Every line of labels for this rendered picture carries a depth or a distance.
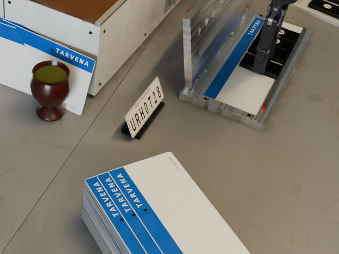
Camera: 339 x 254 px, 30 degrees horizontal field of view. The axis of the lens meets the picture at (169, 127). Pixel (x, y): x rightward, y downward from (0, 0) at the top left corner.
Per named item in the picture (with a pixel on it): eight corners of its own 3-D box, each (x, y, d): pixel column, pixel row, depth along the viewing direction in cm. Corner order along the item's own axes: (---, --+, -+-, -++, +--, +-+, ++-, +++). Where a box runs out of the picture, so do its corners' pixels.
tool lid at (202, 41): (190, 19, 131) (182, 18, 131) (192, 94, 142) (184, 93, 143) (254, -58, 162) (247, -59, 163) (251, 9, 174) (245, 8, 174)
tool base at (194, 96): (263, 132, 140) (267, 119, 138) (178, 99, 145) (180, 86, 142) (310, 38, 172) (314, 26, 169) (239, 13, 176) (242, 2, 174)
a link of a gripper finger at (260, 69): (271, 50, 148) (270, 51, 147) (264, 73, 152) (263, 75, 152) (259, 45, 148) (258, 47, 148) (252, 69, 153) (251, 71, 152)
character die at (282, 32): (294, 46, 164) (295, 42, 163) (259, 33, 166) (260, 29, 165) (298, 37, 168) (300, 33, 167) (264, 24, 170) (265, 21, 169)
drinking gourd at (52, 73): (29, 100, 137) (28, 59, 130) (68, 99, 139) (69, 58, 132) (31, 126, 131) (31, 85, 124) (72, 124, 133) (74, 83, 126)
